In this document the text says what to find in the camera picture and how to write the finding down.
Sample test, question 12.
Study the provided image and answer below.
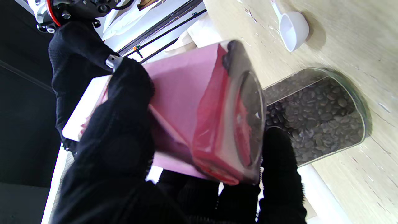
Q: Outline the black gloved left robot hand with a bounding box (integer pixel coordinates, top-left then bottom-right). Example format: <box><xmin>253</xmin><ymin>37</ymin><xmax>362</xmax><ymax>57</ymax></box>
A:
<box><xmin>51</xmin><ymin>58</ymin><xmax>308</xmax><ymax>224</ymax></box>

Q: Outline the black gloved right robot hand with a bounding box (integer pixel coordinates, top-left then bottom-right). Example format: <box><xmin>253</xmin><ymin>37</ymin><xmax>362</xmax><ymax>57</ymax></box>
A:
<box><xmin>48</xmin><ymin>21</ymin><xmax>122</xmax><ymax>153</ymax></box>

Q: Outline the pink square coffee jar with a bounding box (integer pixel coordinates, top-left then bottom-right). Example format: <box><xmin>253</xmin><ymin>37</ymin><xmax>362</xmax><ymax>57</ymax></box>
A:
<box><xmin>81</xmin><ymin>40</ymin><xmax>266</xmax><ymax>186</ymax></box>

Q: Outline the white plastic spoon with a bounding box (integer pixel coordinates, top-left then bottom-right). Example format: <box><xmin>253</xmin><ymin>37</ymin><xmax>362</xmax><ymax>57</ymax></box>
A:
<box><xmin>270</xmin><ymin>0</ymin><xmax>310</xmax><ymax>52</ymax></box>

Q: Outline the glass jar of coffee beans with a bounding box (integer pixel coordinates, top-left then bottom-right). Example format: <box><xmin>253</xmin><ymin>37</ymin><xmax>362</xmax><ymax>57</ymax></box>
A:
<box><xmin>263</xmin><ymin>68</ymin><xmax>367</xmax><ymax>167</ymax></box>

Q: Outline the black metal stand rail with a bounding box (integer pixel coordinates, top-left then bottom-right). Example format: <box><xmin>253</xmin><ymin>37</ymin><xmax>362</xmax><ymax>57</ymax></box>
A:
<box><xmin>117</xmin><ymin>0</ymin><xmax>207</xmax><ymax>64</ymax></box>

